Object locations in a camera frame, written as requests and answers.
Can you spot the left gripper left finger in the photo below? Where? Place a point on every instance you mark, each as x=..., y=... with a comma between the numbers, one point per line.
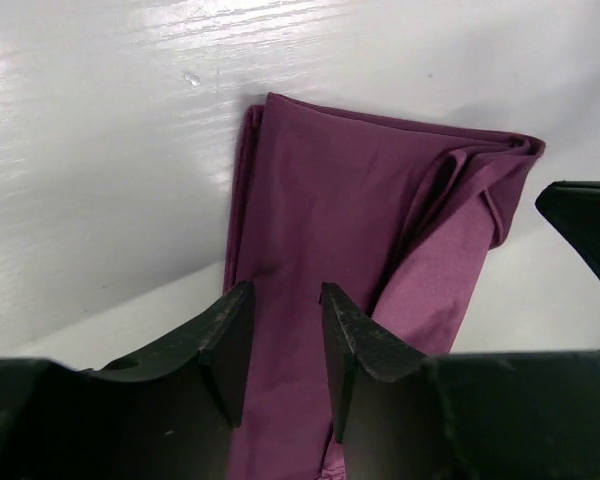
x=218, y=342

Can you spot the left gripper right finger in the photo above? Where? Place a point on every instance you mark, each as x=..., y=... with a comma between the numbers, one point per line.
x=367, y=365

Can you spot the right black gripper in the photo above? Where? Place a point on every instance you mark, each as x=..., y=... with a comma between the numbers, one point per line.
x=573, y=209

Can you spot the purple cloth napkin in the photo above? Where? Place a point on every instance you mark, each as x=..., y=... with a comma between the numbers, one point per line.
x=400, y=214

